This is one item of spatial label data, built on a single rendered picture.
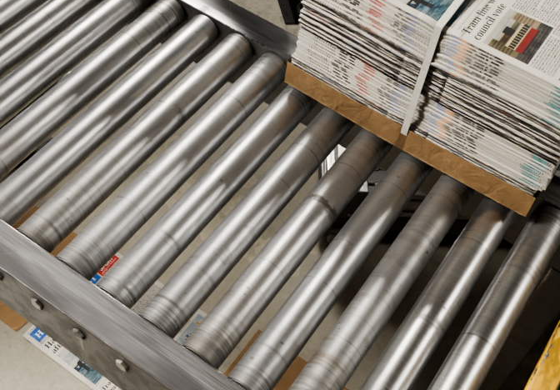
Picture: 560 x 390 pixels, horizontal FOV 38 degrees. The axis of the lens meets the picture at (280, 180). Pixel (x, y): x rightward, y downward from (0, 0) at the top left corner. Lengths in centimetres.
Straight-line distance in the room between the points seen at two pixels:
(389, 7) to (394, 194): 25
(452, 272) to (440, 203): 10
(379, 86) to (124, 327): 44
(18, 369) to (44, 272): 85
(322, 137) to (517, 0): 31
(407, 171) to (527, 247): 18
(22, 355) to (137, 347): 93
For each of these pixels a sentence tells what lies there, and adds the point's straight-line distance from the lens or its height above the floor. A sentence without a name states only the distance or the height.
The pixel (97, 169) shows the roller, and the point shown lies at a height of 80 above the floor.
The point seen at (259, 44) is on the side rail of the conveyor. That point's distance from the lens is 123.
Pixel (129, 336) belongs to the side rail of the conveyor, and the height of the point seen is 80.
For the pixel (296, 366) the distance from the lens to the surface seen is 181.
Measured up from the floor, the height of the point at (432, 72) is 96.
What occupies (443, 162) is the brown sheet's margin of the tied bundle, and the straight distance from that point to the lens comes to 109.
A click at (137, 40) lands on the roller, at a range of 123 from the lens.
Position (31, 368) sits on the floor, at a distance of 183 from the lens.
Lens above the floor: 165
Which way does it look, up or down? 53 degrees down
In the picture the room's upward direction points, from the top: 8 degrees clockwise
